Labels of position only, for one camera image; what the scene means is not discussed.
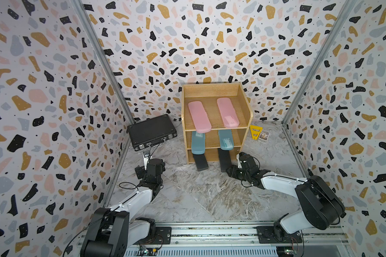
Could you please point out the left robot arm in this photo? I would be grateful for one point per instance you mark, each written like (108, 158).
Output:
(113, 229)

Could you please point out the black pencil case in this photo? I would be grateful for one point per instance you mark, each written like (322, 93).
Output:
(224, 159)
(201, 162)

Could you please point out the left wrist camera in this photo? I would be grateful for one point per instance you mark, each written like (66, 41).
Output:
(146, 158)

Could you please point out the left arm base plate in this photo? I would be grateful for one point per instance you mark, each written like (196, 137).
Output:
(157, 236)

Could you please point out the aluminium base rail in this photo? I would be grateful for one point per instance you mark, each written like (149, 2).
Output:
(239, 239)

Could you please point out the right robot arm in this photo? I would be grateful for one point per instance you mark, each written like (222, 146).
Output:
(320, 207)

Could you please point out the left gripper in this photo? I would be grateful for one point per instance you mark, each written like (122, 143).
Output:
(140, 172)

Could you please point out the yellow triangular packet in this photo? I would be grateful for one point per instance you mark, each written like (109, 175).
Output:
(255, 131)

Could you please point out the pink pencil case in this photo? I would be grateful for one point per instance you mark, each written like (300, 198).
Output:
(199, 116)
(228, 113)

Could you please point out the black briefcase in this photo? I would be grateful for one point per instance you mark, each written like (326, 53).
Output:
(152, 132)

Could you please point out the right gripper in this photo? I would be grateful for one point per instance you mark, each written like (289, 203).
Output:
(231, 170)

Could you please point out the teal pencil case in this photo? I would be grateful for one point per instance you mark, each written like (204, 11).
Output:
(197, 143)
(226, 140)

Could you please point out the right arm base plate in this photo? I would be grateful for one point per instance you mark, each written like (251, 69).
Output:
(267, 236)

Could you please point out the small card box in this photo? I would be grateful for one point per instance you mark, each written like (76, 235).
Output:
(264, 135)

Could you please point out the wooden three-tier shelf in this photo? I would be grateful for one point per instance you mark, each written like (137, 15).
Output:
(208, 94)

